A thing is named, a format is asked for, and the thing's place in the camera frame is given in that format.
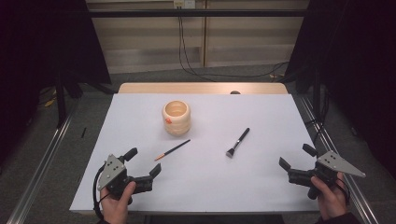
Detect light wooden table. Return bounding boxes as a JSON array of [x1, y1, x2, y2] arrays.
[[118, 81, 290, 95]]

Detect left hand-held gripper cable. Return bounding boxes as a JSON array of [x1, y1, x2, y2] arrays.
[[92, 162, 108, 220]]

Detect black stand post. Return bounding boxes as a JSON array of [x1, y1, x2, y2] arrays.
[[54, 72, 68, 129]]

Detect cream ribbed brush pot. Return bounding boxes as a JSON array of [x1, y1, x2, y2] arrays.
[[161, 99, 191, 136]]

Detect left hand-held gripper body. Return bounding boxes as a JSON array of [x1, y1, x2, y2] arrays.
[[96, 153, 154, 203]]

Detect white table mat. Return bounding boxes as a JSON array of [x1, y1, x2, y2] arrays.
[[69, 92, 340, 216]]

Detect aluminium floor rail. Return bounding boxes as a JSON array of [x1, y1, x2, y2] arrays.
[[299, 94, 379, 224], [6, 102, 80, 224]]

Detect person's right hand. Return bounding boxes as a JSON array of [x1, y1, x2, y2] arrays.
[[310, 174, 349, 221]]

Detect black horizontal frame bar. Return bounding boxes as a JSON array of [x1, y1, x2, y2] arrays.
[[88, 8, 310, 19]]

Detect person's left hand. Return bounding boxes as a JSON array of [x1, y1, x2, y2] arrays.
[[99, 181, 137, 224]]

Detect black makeup brush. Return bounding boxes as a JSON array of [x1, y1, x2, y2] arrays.
[[225, 127, 251, 159]]

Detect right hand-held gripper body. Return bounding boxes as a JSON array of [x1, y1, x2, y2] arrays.
[[287, 150, 367, 201]]

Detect right hand-held gripper cable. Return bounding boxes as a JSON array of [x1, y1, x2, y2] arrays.
[[334, 172, 351, 206]]

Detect white wall socket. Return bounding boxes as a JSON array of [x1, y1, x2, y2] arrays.
[[173, 0, 197, 9]]

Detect black curtain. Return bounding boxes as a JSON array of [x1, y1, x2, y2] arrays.
[[0, 0, 113, 164], [284, 0, 396, 181]]

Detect black wall cable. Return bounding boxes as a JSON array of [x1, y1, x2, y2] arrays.
[[177, 15, 217, 83], [180, 15, 290, 79]]

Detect hand-held gripper cable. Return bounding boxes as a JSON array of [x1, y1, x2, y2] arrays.
[[92, 162, 108, 220], [334, 172, 351, 206]]

